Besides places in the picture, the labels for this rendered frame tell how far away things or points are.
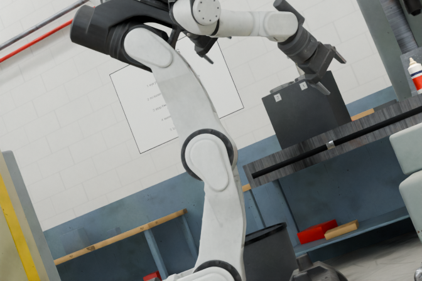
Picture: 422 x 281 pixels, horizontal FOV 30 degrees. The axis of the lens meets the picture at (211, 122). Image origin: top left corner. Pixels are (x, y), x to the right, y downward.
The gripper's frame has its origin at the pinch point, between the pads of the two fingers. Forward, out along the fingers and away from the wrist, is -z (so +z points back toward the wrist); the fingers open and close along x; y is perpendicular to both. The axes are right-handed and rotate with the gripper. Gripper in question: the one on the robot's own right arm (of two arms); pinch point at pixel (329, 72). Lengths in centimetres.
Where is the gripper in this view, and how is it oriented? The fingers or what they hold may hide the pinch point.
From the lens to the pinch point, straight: 225.3
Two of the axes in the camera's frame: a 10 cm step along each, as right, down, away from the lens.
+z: -6.9, -5.2, -5.0
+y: -5.4, -0.8, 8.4
